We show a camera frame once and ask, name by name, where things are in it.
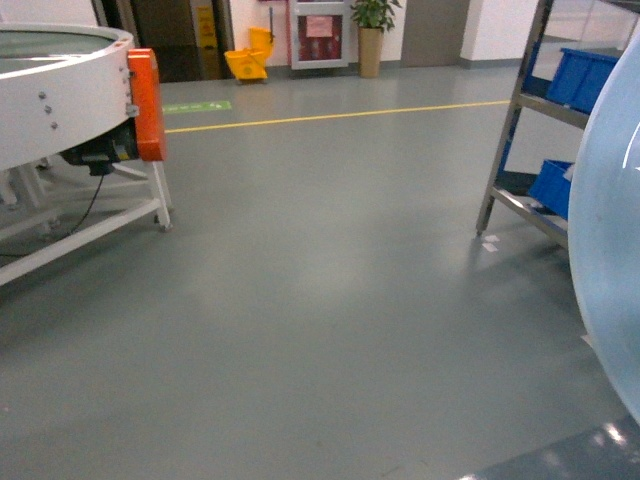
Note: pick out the light blue round plate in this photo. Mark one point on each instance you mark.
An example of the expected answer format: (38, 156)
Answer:
(604, 228)

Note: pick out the blue bin on shelf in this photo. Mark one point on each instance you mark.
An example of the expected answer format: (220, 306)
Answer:
(580, 78)
(552, 185)

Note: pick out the blue bin on shelf lower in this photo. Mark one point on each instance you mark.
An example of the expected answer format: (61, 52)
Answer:
(552, 185)

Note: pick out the stainless steel shelf rack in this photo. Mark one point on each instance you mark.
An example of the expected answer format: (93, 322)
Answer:
(535, 128)

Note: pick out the yellow wet floor sign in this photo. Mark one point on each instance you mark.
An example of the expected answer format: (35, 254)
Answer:
(206, 39)

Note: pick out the blue bin on shelf upper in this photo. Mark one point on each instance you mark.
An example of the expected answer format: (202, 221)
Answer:
(580, 78)

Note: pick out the yellow mop bucket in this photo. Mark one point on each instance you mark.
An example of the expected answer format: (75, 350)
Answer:
(250, 64)

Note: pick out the white round conveyor machine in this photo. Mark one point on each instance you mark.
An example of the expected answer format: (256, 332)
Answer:
(68, 140)

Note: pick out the orange motor cover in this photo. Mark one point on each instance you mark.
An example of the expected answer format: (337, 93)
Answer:
(146, 96)

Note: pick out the fire hydrant cabinet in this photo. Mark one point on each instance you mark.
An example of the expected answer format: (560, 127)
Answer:
(319, 34)

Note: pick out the potted green plant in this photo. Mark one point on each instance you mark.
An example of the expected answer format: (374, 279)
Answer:
(373, 18)

